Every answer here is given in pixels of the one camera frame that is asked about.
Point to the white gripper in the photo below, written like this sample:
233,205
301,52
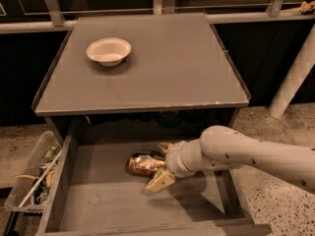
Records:
173,161

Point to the crushed orange soda can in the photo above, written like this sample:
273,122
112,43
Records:
145,164

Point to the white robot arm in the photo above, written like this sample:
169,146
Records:
220,147

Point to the open grey top drawer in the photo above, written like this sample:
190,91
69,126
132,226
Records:
95,195

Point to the grey cabinet with counter top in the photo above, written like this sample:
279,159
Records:
176,63

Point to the green packet in bin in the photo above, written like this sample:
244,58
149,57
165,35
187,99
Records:
52,151

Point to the white paper bowl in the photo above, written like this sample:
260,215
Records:
109,52

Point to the clear plastic storage bin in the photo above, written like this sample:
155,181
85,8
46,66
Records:
32,171

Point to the white stick in bin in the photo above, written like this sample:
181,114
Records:
39,180

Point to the metal railing with posts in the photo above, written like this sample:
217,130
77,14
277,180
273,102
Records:
56,20

